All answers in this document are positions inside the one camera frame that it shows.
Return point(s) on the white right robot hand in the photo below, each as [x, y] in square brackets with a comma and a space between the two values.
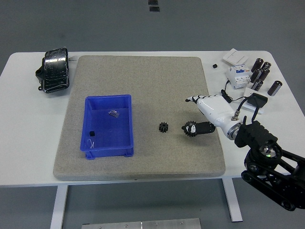
[215, 108]

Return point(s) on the large black gear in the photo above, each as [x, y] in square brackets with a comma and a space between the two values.
[187, 124]

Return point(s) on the small black gear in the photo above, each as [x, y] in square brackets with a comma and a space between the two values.
[164, 128]

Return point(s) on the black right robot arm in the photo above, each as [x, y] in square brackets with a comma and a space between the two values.
[257, 133]

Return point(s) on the blue plastic box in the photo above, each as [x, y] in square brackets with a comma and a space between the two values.
[107, 133]

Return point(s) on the white flat panel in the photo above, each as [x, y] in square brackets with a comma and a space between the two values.
[249, 91]

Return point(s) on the white circuit breaker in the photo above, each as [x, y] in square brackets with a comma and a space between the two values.
[238, 76]

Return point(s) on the black power adapter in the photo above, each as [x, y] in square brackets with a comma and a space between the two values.
[261, 100]

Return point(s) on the dark cylindrical capacitor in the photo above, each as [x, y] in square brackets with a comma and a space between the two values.
[274, 88]
[264, 74]
[257, 85]
[266, 65]
[256, 75]
[258, 64]

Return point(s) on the grey-brown mat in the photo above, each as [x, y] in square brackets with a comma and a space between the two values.
[147, 83]

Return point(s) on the white table leg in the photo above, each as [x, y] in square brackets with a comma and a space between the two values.
[58, 207]
[232, 200]

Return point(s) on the clear plastic bag scrap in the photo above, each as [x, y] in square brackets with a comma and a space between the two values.
[113, 113]

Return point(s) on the black floor socket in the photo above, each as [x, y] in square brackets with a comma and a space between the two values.
[154, 9]
[153, 2]

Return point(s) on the small black cube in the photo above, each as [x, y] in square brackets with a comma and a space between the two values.
[92, 133]

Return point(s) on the grey metal plate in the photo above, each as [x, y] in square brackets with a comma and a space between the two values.
[140, 224]

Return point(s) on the small white plastic piece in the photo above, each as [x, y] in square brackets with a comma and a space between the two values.
[73, 58]

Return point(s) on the black film-wrapped device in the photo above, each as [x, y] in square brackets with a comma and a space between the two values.
[54, 69]

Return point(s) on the white wall switch plate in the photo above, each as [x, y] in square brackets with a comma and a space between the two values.
[235, 56]

